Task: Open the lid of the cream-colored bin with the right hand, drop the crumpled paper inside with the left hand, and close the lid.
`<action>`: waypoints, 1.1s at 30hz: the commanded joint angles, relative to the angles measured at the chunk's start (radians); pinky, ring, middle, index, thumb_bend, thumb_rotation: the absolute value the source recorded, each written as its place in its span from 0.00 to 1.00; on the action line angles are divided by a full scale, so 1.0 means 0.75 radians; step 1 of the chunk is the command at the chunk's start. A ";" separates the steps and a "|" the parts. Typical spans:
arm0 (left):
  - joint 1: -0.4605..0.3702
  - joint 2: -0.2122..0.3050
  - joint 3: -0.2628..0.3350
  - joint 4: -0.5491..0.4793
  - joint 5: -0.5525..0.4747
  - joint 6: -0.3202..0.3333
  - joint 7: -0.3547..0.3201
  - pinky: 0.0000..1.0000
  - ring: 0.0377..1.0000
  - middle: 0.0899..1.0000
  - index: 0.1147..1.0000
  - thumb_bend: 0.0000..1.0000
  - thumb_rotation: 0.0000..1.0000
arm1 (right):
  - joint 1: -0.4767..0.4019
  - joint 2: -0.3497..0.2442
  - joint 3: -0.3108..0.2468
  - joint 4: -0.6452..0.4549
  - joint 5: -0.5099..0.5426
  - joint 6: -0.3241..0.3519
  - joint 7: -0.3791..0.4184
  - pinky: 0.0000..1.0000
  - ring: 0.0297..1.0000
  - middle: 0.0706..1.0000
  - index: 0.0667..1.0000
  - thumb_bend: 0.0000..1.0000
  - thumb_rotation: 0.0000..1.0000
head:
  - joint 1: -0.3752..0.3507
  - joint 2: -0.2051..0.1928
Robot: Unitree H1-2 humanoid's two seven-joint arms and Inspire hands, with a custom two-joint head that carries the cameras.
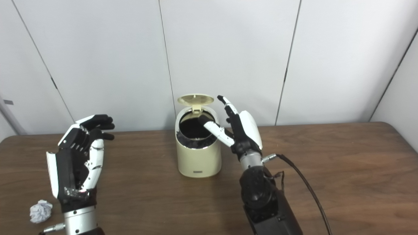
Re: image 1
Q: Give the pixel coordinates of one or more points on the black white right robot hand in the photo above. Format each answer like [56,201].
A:
[249,130]

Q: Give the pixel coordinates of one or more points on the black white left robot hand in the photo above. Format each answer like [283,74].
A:
[67,176]

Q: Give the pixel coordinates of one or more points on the white paper ball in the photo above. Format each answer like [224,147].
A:
[41,211]

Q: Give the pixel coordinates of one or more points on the cream-colored bin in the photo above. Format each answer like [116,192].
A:
[199,161]

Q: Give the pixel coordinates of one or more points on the round cream bin lid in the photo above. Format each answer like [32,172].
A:
[195,99]

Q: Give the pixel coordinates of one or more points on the black bin liner bag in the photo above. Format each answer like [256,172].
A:
[192,129]

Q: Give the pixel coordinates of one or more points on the small grey wall tag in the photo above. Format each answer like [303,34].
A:
[8,102]

